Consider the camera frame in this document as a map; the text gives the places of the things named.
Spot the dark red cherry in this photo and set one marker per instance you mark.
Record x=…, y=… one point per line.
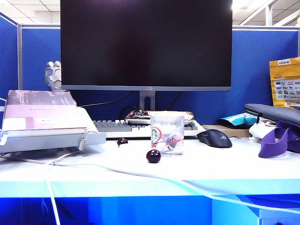
x=172, y=142
x=153, y=156
x=122, y=142

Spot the patterned plate with food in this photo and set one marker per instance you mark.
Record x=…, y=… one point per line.
x=138, y=117

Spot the clear glass with red ribbon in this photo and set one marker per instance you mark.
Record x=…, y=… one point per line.
x=164, y=126

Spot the white grey keyboard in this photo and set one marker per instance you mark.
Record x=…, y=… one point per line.
x=112, y=127

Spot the black computer monitor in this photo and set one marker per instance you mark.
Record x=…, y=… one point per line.
x=145, y=44

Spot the black computer mouse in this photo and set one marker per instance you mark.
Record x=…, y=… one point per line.
x=215, y=138

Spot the blue white packet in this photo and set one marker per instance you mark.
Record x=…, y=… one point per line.
x=234, y=120

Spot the brown cardboard board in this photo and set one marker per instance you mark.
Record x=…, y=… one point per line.
x=236, y=133

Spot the pink book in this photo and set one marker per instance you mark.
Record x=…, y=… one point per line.
x=47, y=112

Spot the white geometric figurine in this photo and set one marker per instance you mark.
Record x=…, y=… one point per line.
x=53, y=75

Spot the white cloth bundle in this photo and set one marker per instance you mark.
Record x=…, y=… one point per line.
x=257, y=131

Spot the blue partition panel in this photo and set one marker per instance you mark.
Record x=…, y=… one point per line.
x=39, y=51
x=8, y=54

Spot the grey laptop sleeve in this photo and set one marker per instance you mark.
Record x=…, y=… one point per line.
x=276, y=112

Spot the yellow printed bag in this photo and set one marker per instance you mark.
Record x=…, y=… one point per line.
x=284, y=82

